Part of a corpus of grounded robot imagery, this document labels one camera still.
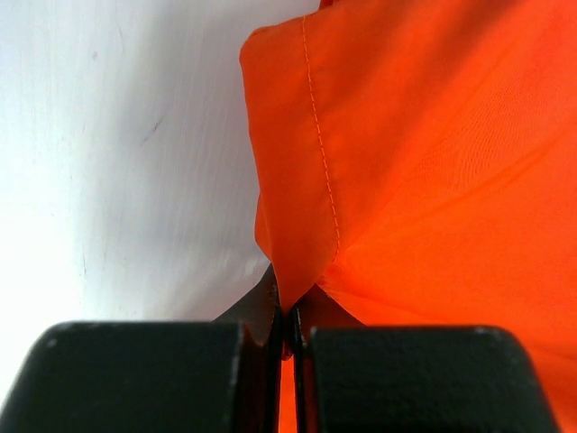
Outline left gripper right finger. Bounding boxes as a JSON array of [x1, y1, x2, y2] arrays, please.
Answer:
[[290, 288, 554, 432]]

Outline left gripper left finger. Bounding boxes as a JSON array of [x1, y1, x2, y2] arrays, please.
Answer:
[[6, 270, 282, 432]]

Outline orange shorts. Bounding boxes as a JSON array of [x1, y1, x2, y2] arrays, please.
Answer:
[[240, 1, 576, 432]]

